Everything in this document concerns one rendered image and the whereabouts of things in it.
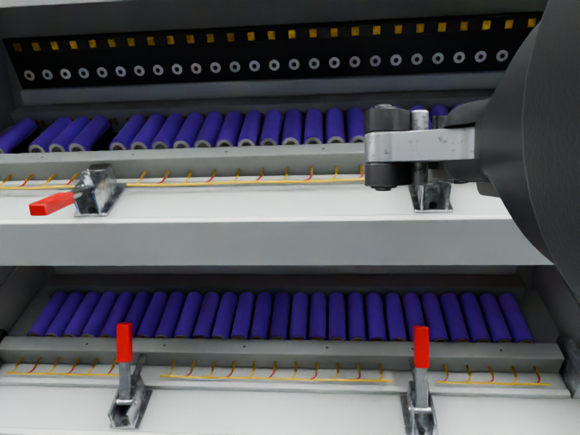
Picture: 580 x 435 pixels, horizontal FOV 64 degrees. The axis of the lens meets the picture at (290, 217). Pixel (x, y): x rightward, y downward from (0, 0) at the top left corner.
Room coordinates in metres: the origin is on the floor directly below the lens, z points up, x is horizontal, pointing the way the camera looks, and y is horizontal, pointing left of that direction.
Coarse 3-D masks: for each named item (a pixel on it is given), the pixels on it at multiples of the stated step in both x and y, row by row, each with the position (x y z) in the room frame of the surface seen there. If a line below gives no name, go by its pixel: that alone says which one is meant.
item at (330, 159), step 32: (0, 160) 0.41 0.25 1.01; (32, 160) 0.41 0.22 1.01; (64, 160) 0.40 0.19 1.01; (96, 160) 0.40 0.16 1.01; (128, 160) 0.40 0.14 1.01; (160, 160) 0.40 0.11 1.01; (192, 160) 0.39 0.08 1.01; (224, 160) 0.39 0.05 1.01; (256, 160) 0.39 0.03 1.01; (288, 160) 0.39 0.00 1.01; (320, 160) 0.38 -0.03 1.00; (352, 160) 0.38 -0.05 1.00
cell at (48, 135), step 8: (56, 120) 0.50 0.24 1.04; (64, 120) 0.50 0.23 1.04; (48, 128) 0.48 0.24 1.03; (56, 128) 0.48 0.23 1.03; (64, 128) 0.49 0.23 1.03; (40, 136) 0.46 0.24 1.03; (48, 136) 0.47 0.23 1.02; (56, 136) 0.48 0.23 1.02; (32, 144) 0.45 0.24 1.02; (40, 144) 0.45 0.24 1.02; (48, 144) 0.46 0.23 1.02; (32, 152) 0.45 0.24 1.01; (40, 152) 0.45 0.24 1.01; (48, 152) 0.46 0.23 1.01
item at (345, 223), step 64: (0, 128) 0.53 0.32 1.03; (0, 192) 0.41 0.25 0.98; (128, 192) 0.39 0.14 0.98; (192, 192) 0.38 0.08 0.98; (256, 192) 0.38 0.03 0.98; (320, 192) 0.37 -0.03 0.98; (384, 192) 0.36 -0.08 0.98; (0, 256) 0.37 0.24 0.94; (64, 256) 0.37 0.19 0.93; (128, 256) 0.36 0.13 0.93; (192, 256) 0.36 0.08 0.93; (256, 256) 0.35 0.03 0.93; (320, 256) 0.35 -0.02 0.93; (384, 256) 0.34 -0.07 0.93; (448, 256) 0.34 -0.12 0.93; (512, 256) 0.33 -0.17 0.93
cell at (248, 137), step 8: (248, 112) 0.49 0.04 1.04; (256, 112) 0.48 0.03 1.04; (248, 120) 0.47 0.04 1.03; (256, 120) 0.47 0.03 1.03; (248, 128) 0.45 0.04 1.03; (256, 128) 0.46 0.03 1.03; (240, 136) 0.44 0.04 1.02; (248, 136) 0.43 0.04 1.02; (256, 136) 0.44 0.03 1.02; (240, 144) 0.43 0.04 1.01; (248, 144) 0.43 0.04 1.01; (256, 144) 0.44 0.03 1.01
